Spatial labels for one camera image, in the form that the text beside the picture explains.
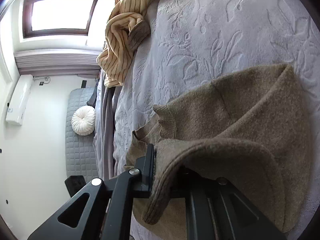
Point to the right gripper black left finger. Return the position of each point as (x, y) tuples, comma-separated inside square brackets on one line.
[(101, 209)]

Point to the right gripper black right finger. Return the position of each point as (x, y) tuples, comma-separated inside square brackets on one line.
[(216, 209)]

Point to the olive brown knit sweater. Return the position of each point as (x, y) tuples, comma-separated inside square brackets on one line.
[(251, 127)]

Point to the grey quilted headboard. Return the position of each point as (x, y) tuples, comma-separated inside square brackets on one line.
[(79, 150)]

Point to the white round pleated cushion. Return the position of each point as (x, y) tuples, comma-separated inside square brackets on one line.
[(83, 120)]

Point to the dark garment near headboard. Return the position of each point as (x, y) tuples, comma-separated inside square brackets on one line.
[(92, 101)]

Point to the white air conditioner unit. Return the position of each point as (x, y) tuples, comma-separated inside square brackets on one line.
[(18, 102)]

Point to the grey bed sheet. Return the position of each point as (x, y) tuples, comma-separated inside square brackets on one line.
[(105, 108)]

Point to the lavender embossed fleece blanket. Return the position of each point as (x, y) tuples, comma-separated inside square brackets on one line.
[(195, 41)]

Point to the yellow striped garment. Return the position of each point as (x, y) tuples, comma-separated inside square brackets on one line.
[(124, 32)]

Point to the grey curtain rail pelmet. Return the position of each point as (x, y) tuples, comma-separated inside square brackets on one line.
[(46, 62)]

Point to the window with brown frame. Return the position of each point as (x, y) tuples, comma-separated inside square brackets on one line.
[(56, 17)]

